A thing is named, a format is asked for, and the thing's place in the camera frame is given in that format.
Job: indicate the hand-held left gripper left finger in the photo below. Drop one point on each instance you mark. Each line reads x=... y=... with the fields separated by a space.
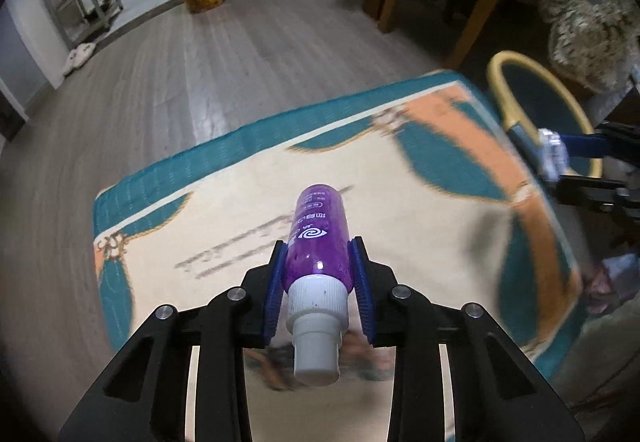
x=275 y=292

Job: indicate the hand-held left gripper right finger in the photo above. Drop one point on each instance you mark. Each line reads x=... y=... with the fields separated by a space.
x=362 y=292

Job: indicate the yellow-rimmed dark blue bin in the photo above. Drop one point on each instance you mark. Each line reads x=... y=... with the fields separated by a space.
x=545 y=107

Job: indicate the teal peach patterned cushion mat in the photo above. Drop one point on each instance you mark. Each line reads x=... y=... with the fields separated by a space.
x=225 y=222

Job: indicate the purple spray bottle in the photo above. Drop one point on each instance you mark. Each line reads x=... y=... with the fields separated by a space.
x=312 y=242

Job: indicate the teal lace tablecloth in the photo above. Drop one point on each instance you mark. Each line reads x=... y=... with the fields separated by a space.
x=585 y=37

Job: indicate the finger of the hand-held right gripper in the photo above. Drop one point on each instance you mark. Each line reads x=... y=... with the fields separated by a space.
x=590 y=189
x=582 y=145

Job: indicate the white slipper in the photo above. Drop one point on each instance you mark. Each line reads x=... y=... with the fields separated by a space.
x=74 y=63
x=85 y=51

